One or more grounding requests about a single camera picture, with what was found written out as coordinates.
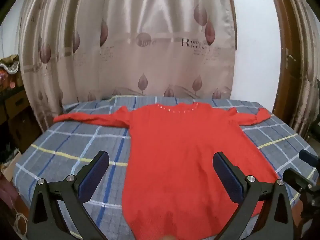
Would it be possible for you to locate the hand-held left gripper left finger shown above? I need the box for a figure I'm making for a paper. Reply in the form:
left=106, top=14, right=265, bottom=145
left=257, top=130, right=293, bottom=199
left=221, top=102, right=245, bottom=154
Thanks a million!
left=26, top=151, right=110, bottom=240

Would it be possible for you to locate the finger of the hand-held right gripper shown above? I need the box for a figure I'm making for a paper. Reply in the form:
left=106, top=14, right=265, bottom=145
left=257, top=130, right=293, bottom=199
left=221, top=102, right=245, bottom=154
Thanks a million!
left=283, top=167, right=320, bottom=200
left=299, top=149, right=320, bottom=167

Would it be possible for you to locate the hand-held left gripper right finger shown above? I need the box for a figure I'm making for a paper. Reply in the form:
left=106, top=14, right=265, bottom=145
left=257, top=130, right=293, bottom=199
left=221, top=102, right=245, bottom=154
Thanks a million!
left=212, top=151, right=294, bottom=240

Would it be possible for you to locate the red knit sweater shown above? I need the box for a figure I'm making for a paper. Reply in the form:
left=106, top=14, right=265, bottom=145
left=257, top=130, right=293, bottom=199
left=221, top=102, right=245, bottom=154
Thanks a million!
left=53, top=102, right=272, bottom=240

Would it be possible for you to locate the grey plaid blanket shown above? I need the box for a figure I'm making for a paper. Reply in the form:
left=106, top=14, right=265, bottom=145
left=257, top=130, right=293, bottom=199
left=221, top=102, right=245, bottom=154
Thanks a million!
left=14, top=95, right=318, bottom=240

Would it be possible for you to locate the brown cardboard box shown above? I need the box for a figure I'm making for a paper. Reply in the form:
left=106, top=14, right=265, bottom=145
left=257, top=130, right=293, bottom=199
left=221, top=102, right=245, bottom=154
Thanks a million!
left=4, top=89, right=30, bottom=120
left=7, top=114, right=42, bottom=154

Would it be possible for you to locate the open cardboard box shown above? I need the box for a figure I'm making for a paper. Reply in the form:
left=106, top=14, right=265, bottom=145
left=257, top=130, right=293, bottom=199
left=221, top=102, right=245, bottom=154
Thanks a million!
left=0, top=147, right=23, bottom=183

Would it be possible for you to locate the beige striped curtain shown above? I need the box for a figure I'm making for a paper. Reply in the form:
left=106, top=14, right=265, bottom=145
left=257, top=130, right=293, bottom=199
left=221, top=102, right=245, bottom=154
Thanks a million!
left=282, top=0, right=320, bottom=140

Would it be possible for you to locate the brown wooden door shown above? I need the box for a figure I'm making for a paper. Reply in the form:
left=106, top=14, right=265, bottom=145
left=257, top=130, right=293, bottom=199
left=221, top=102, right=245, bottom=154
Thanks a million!
left=266, top=0, right=302, bottom=133

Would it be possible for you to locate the pink patterned bundle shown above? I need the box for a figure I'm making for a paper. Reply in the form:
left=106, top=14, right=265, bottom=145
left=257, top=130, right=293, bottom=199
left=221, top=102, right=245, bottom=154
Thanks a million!
left=0, top=70, right=25, bottom=91

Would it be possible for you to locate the beige leaf-print curtain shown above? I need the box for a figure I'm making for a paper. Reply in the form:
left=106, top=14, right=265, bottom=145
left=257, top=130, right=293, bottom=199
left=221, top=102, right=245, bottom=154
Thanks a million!
left=17, top=0, right=238, bottom=133

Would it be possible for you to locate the lace-edged patterned cloth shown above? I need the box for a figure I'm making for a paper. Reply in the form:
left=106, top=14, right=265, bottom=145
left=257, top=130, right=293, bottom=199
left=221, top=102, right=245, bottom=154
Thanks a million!
left=0, top=54, right=21, bottom=75

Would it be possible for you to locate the white cord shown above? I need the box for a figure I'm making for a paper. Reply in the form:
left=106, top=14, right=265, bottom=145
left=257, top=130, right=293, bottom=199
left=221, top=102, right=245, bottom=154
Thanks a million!
left=14, top=212, right=28, bottom=233

